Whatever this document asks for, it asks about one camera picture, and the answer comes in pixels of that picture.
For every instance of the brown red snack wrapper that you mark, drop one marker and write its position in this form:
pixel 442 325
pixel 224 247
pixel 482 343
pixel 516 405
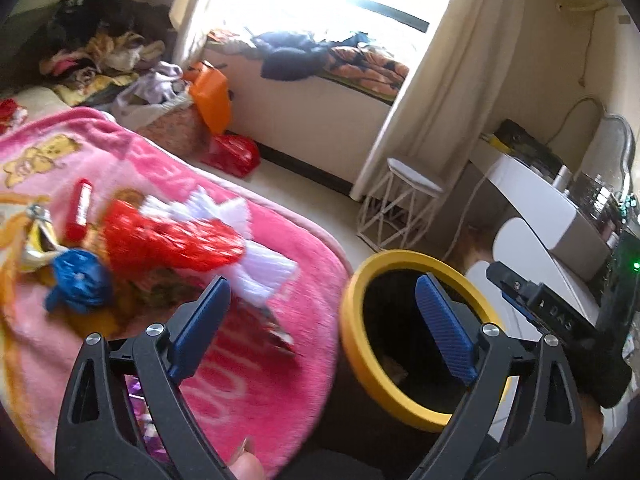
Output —
pixel 265 324

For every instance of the yellow rimmed black trash bin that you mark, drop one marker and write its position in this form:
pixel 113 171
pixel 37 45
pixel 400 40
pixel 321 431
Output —
pixel 388 345

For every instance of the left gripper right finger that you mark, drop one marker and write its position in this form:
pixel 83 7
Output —
pixel 519 417

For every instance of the pink cartoon bear blanket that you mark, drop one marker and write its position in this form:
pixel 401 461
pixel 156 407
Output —
pixel 243 387

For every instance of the white wire frame stool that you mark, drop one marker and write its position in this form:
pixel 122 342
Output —
pixel 400 207

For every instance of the cream curtain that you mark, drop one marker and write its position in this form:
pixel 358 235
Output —
pixel 189 18
pixel 447 99

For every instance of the red plastic bag on floor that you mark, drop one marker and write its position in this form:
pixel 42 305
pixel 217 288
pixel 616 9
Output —
pixel 232 154

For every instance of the white petal shaped cabinet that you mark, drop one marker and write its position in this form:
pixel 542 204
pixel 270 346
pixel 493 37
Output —
pixel 516 245

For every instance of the purple snack wrapper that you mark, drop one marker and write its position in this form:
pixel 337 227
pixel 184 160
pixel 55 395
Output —
pixel 150 437

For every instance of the dark bag on dresser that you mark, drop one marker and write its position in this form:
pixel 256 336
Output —
pixel 527 149

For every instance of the green black snack packet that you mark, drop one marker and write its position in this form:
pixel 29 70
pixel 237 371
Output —
pixel 164 289

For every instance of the orange paper bag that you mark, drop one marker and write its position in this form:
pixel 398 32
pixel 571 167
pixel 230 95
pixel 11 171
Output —
pixel 209 90

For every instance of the white cosmetic bottle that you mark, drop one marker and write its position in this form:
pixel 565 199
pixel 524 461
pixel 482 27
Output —
pixel 562 179

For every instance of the pile of clothes on bed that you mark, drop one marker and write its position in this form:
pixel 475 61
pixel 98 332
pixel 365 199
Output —
pixel 97 48

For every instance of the person's left hand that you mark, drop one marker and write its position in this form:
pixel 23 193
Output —
pixel 244 465

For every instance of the blue plastic bag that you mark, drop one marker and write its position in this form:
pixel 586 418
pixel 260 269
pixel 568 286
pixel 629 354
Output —
pixel 82 282

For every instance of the floral laundry basket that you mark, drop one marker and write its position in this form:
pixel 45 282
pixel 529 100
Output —
pixel 181 132

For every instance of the person's right hand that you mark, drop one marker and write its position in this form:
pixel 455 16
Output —
pixel 593 423

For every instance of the cream curtain right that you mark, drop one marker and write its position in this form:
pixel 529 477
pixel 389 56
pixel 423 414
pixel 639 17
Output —
pixel 447 99

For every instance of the dark blue jacket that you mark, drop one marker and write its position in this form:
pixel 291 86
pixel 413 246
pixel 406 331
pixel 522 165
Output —
pixel 289 56

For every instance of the cream curtain left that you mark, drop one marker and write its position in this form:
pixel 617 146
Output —
pixel 189 18

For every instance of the orange patterned quilt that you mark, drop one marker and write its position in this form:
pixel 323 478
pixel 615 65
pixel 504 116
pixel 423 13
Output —
pixel 367 71

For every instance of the dark window frame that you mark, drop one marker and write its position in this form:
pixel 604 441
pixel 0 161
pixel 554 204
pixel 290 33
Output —
pixel 394 14

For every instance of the white dressing table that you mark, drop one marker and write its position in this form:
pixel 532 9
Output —
pixel 560 226

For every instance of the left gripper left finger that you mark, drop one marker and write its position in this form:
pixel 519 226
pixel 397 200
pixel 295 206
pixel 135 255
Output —
pixel 98 436

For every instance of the yellow silver snack wrapper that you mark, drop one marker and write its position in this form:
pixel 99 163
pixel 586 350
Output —
pixel 41 245

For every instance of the red patterned cloth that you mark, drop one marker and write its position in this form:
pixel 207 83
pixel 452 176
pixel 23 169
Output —
pixel 12 115

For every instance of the lavender grey garment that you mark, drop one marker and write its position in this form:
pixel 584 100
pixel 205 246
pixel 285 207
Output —
pixel 160 84

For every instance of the red cylindrical tube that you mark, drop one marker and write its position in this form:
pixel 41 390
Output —
pixel 76 221

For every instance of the white foam net sleeve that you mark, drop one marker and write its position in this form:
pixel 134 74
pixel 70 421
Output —
pixel 261 272

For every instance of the red plastic bag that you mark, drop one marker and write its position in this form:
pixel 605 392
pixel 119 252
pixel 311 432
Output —
pixel 232 154
pixel 137 245

